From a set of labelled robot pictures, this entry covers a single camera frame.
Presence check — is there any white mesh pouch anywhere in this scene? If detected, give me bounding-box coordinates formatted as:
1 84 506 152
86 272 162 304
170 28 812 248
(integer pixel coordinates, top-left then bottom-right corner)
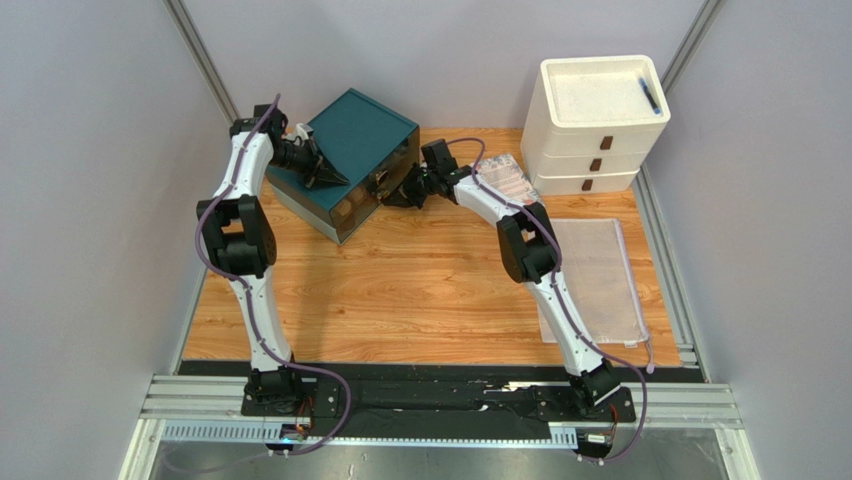
552 218 651 348

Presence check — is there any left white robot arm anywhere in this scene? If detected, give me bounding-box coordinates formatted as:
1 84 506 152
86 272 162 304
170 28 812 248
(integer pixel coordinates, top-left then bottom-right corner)
194 102 349 412

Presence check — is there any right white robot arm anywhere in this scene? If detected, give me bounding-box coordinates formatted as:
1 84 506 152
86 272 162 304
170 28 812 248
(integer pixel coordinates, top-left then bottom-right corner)
381 137 621 414

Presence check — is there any floral patterned booklet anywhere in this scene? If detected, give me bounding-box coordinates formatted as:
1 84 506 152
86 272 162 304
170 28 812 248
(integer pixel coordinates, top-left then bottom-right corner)
471 153 542 206

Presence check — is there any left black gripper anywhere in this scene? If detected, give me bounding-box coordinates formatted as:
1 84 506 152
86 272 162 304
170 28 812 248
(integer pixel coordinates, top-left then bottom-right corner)
269 138 350 189

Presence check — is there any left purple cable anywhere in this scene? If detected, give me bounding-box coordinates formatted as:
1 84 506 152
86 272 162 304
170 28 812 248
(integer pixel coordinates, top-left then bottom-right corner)
191 91 354 458

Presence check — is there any blue pen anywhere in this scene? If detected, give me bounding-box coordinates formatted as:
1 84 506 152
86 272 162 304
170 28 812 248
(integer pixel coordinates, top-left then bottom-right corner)
638 77 662 115

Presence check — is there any white three-drawer cabinet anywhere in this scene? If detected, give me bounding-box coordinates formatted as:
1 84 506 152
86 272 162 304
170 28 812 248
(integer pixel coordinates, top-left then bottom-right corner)
521 55 671 195

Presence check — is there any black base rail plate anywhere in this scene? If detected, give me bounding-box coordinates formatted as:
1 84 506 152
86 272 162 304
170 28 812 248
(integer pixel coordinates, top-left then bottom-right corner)
149 360 702 442

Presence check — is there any teal drawer organizer box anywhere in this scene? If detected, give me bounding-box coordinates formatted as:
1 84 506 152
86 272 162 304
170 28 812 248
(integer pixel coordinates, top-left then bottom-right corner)
266 88 420 245

